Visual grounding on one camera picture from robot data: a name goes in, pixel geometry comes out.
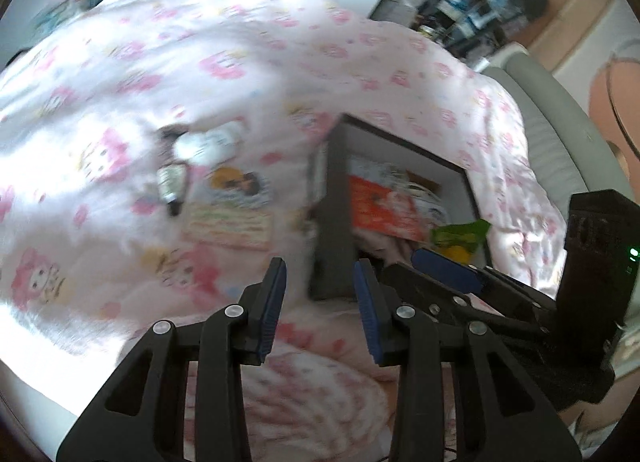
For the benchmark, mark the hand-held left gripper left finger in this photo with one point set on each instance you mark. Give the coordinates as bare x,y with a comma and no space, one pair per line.
272,302

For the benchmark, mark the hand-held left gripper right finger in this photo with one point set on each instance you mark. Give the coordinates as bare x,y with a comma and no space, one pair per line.
367,312

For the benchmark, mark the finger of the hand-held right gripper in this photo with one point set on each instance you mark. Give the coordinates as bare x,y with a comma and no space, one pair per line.
445,267
430,292

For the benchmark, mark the green yellow snack packet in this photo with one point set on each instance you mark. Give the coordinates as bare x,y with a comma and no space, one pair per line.
460,233

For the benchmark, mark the white printed packet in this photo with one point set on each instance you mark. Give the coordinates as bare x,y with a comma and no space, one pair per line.
430,204

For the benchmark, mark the red snack packet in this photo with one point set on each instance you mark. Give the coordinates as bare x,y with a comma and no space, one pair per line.
380,212

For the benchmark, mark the pink printed card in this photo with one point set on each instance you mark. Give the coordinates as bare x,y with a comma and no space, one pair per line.
230,227

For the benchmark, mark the brown packet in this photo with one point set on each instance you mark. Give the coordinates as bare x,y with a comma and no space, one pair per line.
422,180

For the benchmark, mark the black storage box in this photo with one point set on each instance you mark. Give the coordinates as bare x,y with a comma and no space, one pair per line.
335,222

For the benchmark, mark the orange figure sticker card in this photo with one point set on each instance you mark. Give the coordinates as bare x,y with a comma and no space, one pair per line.
240,184

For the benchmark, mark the small grey tube black cap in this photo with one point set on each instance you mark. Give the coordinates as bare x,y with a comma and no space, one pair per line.
172,184

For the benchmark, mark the white fluffy plush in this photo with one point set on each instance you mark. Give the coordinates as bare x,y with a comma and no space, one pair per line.
205,144

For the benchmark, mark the grey white sofa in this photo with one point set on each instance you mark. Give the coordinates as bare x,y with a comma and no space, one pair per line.
550,116

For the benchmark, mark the pink printed blanket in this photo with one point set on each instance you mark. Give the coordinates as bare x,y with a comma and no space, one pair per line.
300,66

